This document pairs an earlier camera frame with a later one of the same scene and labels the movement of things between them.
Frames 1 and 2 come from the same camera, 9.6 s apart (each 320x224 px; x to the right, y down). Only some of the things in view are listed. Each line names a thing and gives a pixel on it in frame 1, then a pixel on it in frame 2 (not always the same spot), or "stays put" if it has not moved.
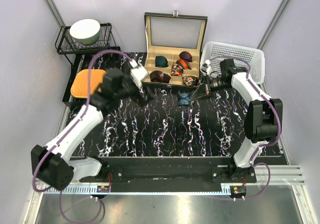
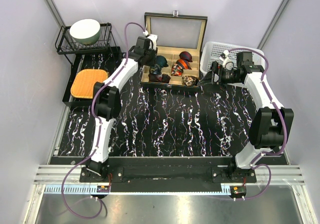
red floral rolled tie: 176,70 stays put
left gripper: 143,99 to 152,62
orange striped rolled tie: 183,63 stays put
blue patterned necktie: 183,99 to 156,69
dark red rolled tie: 158,76 stays put
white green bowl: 85,31 stays put
